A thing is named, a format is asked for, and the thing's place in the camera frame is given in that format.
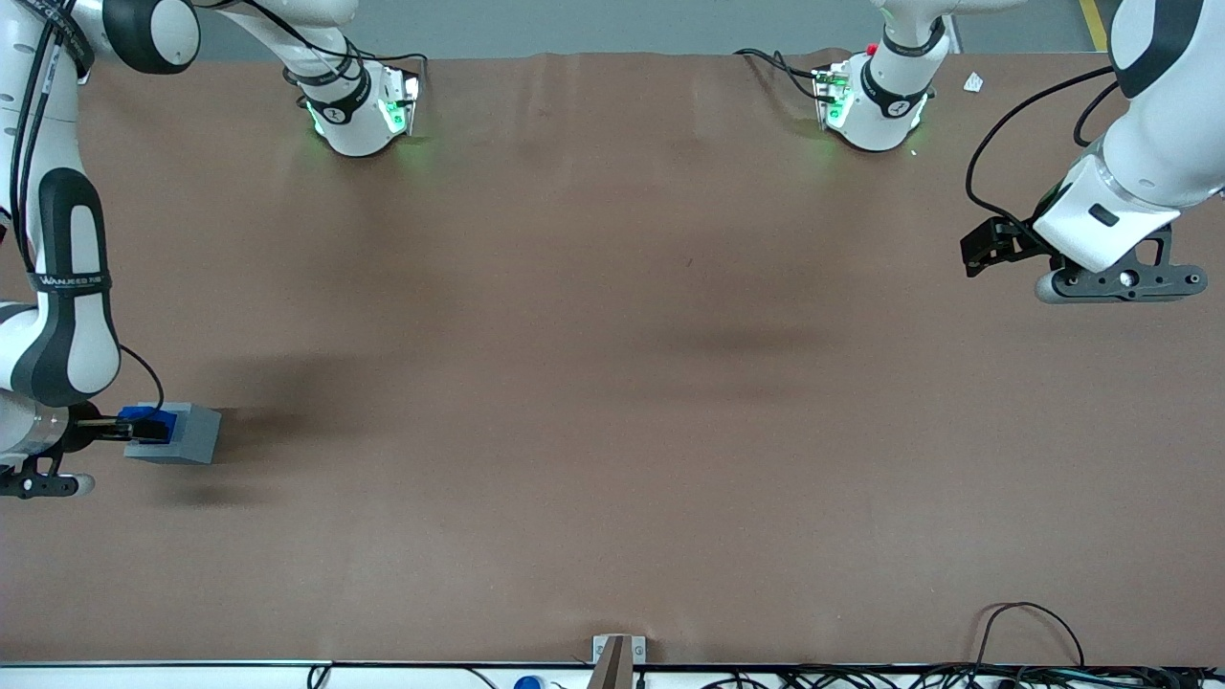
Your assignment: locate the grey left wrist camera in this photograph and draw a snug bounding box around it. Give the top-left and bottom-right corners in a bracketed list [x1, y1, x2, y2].
[1034, 224, 1210, 305]

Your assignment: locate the metal table edge bracket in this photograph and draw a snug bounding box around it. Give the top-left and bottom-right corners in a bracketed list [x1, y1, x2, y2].
[591, 633, 648, 689]

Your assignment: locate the black arm base cable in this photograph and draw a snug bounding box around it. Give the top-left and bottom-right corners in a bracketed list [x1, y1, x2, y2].
[220, 0, 429, 97]
[734, 48, 826, 102]

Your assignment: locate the black left arm base cable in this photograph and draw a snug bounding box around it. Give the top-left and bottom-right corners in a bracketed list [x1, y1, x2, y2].
[734, 48, 826, 102]

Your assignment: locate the blue plastic part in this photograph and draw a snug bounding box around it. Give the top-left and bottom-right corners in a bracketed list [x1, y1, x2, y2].
[117, 406, 180, 447]

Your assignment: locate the black thin edge cable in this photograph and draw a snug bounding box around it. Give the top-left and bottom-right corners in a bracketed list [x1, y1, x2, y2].
[306, 660, 503, 689]

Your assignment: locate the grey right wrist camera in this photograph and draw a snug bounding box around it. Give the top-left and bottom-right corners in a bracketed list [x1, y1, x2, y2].
[0, 450, 96, 500]

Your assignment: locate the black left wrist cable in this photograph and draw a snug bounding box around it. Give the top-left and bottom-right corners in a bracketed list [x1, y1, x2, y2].
[965, 65, 1123, 252]

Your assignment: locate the gray square base block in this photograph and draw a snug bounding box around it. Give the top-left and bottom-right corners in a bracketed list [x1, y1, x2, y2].
[123, 402, 224, 466]

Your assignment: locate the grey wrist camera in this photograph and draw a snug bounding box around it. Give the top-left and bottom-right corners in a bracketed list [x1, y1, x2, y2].
[0, 450, 96, 500]
[1034, 224, 1210, 305]

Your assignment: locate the black looped cable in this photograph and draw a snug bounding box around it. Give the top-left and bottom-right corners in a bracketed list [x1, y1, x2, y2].
[975, 602, 1086, 671]

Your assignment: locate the black right arm base cable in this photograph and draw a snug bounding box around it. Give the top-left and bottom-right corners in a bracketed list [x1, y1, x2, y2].
[220, 0, 429, 97]

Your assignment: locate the black cable bundle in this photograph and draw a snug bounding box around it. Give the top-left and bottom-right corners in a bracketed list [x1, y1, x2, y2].
[703, 664, 1225, 689]

